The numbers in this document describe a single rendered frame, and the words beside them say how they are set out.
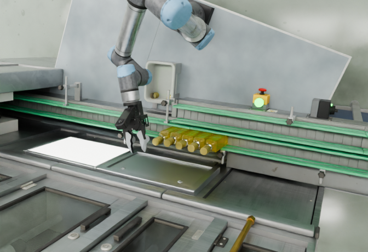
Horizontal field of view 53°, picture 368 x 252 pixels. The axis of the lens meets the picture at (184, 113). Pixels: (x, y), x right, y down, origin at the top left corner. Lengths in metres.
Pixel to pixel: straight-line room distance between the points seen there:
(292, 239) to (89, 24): 1.65
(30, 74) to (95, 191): 0.95
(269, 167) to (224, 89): 0.46
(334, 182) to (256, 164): 0.36
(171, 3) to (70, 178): 0.84
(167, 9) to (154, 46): 0.79
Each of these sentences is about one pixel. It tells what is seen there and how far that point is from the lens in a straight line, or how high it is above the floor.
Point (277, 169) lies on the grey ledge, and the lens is 1.84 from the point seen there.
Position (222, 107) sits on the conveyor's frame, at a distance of 1.84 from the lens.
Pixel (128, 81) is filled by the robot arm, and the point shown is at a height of 1.33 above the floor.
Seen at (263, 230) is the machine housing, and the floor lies 1.43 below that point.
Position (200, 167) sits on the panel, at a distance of 1.78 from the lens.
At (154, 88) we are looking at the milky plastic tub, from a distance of 2.10.
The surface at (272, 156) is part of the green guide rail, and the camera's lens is 1.76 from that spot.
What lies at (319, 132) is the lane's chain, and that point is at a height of 0.88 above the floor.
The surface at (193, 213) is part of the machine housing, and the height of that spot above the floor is 1.43.
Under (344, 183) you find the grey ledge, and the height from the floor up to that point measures 0.88.
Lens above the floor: 2.61
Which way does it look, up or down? 65 degrees down
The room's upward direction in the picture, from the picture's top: 111 degrees counter-clockwise
